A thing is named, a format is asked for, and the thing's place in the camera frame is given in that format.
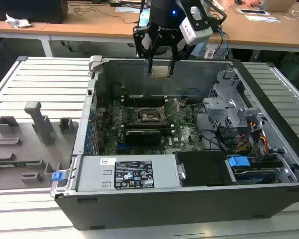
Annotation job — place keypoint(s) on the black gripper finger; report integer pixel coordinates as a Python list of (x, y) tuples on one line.
[(172, 67), (152, 66)]

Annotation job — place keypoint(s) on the silver CPU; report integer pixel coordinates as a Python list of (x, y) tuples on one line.
[(160, 71)]

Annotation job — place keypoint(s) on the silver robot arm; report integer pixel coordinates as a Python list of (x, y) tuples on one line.
[(143, 17)]

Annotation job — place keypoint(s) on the black RAM slot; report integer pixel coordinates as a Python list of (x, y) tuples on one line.
[(149, 128), (144, 104), (144, 97), (144, 101), (149, 125)]

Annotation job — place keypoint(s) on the blue expansion slot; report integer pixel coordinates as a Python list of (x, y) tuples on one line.
[(122, 150)]

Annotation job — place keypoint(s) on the white flat strip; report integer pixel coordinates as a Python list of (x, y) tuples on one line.
[(127, 9)]

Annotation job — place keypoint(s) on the black power adapter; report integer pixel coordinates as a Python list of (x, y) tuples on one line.
[(117, 4)]

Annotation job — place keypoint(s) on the white patterned pouch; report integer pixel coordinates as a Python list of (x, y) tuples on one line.
[(216, 4)]

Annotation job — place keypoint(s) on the metal drive cage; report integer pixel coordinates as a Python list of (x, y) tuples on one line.
[(219, 109)]

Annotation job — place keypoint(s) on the green motherboard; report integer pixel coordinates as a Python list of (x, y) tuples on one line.
[(187, 135)]

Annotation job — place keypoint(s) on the black graphics card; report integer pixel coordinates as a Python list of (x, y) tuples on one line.
[(143, 138)]

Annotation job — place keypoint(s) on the wooden desk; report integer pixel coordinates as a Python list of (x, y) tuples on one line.
[(89, 22), (0, 28)]

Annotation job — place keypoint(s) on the black computer mouse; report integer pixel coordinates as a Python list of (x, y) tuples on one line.
[(238, 2)]

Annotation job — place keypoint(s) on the white framed tablet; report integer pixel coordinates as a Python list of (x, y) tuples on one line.
[(251, 11)]

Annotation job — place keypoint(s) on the white paper sheet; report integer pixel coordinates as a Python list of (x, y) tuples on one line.
[(261, 18)]

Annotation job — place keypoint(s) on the black plastic shroud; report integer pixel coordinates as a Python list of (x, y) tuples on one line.
[(204, 169)]

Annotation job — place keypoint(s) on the silver laptop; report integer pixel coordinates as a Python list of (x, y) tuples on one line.
[(276, 5)]

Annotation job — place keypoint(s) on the hard disk in blue carrier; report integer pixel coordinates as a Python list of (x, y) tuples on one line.
[(239, 163)]

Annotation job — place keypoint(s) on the grey power supply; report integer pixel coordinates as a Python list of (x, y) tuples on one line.
[(94, 174)]

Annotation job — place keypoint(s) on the black computer box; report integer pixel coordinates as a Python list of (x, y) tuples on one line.
[(27, 10)]

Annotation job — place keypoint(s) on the crumpled white paper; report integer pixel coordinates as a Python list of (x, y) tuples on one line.
[(17, 22)]

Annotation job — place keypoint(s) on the black PC case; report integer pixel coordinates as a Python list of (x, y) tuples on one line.
[(164, 209)]

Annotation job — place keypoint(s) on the blue case latch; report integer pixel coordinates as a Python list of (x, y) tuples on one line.
[(57, 176)]

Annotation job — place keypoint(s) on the grey parts rack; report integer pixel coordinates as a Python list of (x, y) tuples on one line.
[(20, 149)]

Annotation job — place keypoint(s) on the green RAM stick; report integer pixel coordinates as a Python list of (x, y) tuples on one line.
[(25, 163)]

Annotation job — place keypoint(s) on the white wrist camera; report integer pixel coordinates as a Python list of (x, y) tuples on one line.
[(196, 32), (145, 39)]

